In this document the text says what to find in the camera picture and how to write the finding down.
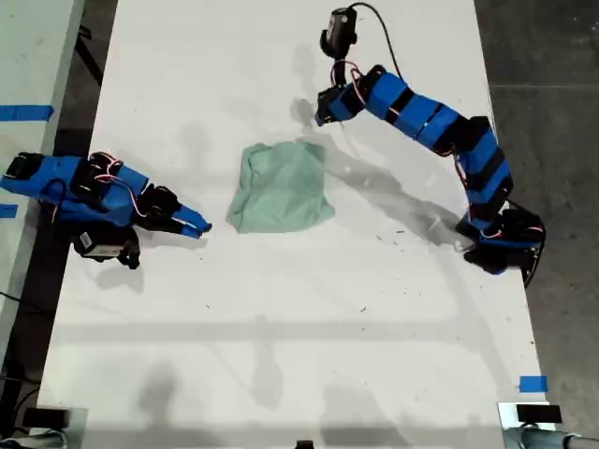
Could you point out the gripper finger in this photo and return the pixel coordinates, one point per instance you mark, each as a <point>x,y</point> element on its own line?
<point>183,229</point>
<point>194,218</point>
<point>326,119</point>

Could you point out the pale green T-shirt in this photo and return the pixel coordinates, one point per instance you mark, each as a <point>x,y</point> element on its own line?
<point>281,192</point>

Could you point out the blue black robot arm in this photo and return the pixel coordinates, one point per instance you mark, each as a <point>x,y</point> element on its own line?
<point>486,159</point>
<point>51,187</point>

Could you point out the long blue tape strip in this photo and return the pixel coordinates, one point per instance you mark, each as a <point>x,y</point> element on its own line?
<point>23,113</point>

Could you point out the black metal strut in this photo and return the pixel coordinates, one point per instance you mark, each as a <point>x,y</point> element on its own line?
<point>90,53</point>

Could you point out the small black box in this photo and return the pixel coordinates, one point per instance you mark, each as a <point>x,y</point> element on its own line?
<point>47,417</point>
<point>538,413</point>

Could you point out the small black object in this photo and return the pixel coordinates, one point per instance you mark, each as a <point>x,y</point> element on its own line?
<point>304,445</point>

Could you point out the blue tape rectangle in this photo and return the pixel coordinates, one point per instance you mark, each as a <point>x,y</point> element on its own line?
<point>533,383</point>

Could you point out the grey tube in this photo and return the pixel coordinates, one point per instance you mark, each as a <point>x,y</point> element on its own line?
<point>538,439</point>

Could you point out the black camera stalk, gripper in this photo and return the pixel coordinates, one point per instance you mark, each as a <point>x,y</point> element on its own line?
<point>338,70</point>
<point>132,250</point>

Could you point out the black camera box, gripper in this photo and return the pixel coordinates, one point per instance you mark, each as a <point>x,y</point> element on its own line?
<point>337,28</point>
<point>100,250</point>

